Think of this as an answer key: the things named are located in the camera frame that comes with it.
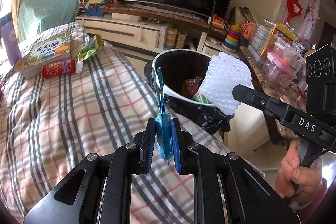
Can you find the green drink carton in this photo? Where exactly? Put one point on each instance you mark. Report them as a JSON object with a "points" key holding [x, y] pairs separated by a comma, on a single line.
{"points": [[198, 97]]}

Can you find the white tv cabinet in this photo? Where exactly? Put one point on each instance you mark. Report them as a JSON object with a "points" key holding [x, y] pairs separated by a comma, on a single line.
{"points": [[142, 35]]}

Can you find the red toy phone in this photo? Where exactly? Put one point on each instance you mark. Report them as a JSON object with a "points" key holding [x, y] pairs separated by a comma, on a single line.
{"points": [[217, 22]]}

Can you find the teal covered chair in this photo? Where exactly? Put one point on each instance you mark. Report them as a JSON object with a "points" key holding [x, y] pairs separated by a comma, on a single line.
{"points": [[36, 16]]}

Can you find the rainbow stacking ring toy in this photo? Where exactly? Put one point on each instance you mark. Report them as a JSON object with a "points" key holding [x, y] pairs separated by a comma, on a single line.
{"points": [[231, 42]]}

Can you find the blue round package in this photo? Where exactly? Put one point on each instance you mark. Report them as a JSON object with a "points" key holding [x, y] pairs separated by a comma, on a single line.
{"points": [[163, 120]]}

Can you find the red small bottle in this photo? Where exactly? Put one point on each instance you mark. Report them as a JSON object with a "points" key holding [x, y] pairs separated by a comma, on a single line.
{"points": [[61, 68]]}

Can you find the white foam fruit net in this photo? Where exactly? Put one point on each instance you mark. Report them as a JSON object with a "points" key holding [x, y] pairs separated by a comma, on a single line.
{"points": [[223, 74]]}

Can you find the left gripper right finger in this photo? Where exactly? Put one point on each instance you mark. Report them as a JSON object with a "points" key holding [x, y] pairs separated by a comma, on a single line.
{"points": [[226, 188]]}

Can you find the pink plastic storage box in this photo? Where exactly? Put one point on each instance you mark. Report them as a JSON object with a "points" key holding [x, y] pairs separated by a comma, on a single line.
{"points": [[282, 63]]}

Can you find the red snack bag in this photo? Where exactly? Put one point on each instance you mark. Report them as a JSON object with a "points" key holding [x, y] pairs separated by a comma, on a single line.
{"points": [[190, 87]]}

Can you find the plaid blanket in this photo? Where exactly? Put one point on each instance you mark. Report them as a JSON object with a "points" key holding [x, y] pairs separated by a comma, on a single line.
{"points": [[49, 125]]}

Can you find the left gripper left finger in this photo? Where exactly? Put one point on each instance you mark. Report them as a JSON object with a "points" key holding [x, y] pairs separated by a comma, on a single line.
{"points": [[98, 189]]}

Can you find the white black trash bin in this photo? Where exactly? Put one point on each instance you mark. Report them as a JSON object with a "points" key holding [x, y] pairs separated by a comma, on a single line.
{"points": [[183, 71]]}

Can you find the person's right hand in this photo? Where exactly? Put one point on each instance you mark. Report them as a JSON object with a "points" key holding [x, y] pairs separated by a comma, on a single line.
{"points": [[299, 183]]}

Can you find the children's book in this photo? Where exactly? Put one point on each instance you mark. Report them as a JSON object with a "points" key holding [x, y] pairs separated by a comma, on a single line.
{"points": [[47, 51]]}

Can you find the purple water bottle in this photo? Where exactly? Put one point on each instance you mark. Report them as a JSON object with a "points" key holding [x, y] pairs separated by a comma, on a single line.
{"points": [[9, 39]]}

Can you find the marble side counter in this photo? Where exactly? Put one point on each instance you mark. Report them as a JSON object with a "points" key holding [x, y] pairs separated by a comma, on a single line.
{"points": [[278, 134]]}

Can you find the green snack wrapper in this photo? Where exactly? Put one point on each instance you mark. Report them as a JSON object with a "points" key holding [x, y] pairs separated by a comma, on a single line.
{"points": [[90, 48]]}

